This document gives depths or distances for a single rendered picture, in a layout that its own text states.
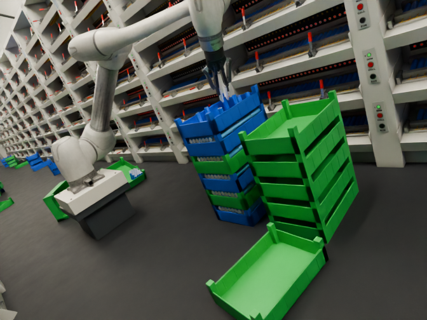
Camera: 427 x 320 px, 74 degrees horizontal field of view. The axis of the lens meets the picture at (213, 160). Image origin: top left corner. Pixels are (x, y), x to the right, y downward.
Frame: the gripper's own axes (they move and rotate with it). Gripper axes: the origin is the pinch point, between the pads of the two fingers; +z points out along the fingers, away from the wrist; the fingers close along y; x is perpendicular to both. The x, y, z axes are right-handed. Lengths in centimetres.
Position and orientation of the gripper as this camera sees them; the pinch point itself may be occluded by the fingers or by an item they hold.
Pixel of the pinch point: (223, 93)
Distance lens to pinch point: 124.6
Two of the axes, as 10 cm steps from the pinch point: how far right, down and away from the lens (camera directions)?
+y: 8.9, -4.3, 1.5
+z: 2.1, 6.9, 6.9
